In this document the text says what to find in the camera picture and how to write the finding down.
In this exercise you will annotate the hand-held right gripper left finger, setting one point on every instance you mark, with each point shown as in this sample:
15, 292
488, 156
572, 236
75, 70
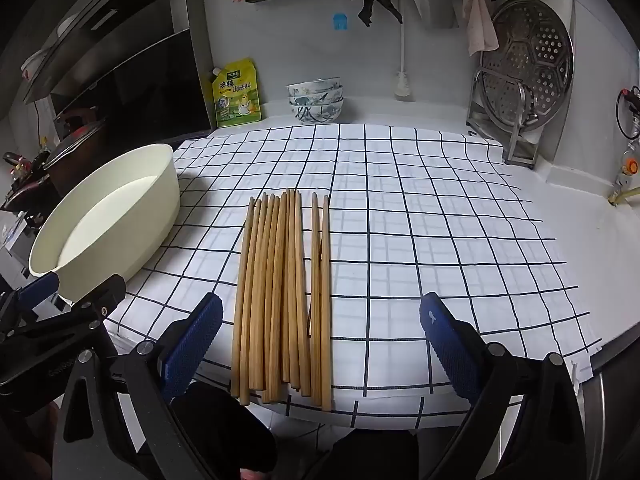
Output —
195, 345

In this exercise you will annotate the orange gas valve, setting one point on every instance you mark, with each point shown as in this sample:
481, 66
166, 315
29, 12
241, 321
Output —
631, 166

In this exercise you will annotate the black range hood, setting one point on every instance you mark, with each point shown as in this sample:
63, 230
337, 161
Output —
125, 60

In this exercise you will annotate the pile of wooden chopsticks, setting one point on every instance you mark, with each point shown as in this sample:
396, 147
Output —
280, 285

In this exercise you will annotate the blue wall sticker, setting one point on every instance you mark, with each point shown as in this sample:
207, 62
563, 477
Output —
340, 21

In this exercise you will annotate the yellow seasoning pouch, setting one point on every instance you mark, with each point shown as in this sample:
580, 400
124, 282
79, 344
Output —
237, 100

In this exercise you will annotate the perforated metal steamer plate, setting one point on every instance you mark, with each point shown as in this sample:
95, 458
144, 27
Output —
530, 50

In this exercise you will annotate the metal dish rack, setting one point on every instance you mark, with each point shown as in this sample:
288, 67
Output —
520, 145

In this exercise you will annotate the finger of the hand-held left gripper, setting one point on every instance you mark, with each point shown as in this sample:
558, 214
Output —
37, 290
107, 295

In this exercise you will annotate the dark pot with lid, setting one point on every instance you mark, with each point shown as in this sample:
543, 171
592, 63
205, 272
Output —
75, 170

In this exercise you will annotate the pink towel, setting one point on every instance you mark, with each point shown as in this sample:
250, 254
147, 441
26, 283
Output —
477, 20

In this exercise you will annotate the white black-grid cloth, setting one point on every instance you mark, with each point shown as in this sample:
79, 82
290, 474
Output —
425, 220

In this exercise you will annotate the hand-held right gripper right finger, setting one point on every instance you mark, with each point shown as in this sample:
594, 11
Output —
450, 350

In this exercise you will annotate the white bowl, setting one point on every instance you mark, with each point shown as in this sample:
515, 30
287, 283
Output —
34, 61

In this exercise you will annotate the cream plastic basin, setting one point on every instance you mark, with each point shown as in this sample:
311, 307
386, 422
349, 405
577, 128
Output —
90, 220

